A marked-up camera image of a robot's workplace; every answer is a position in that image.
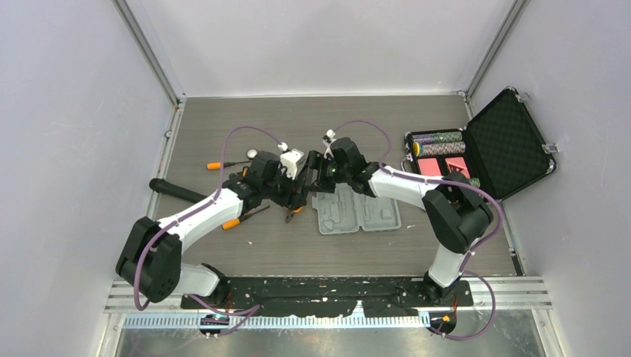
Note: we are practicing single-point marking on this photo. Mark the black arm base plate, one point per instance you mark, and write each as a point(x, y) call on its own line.
point(329, 297)

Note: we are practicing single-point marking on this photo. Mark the grey plastic tool case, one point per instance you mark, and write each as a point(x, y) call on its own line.
point(346, 212)

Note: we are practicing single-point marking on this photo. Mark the red card deck with triangle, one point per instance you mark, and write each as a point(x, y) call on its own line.
point(459, 165)

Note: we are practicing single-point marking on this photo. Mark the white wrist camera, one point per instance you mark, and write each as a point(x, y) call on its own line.
point(291, 161)
point(327, 139)

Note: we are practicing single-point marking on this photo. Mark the orange phillips screwdriver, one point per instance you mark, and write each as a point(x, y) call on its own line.
point(239, 220)

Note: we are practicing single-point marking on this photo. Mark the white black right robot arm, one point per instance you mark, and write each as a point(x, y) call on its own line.
point(457, 211)

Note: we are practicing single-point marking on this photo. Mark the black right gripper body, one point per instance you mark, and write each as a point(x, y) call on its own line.
point(335, 175)

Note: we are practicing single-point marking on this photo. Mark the orange black pliers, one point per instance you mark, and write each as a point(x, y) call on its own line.
point(290, 213)

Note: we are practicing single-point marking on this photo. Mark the black aluminium poker chip case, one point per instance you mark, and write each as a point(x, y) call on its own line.
point(502, 146)

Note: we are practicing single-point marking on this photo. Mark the black orange-tipped tool handle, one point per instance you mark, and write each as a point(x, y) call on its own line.
point(162, 186)

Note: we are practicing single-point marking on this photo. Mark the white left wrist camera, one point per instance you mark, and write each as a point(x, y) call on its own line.
point(291, 161)

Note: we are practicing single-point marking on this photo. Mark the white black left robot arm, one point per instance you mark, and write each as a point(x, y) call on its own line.
point(151, 260)

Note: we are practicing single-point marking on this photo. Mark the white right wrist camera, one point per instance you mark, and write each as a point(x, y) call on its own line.
point(327, 139)

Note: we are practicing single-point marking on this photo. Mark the small orange screwdriver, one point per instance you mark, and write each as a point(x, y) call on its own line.
point(218, 165)

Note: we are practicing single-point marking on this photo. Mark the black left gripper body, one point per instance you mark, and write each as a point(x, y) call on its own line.
point(280, 190)

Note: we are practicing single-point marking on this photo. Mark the red playing card deck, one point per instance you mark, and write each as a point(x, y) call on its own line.
point(429, 167)

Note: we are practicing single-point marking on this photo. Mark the small round silver disc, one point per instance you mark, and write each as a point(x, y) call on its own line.
point(251, 154)

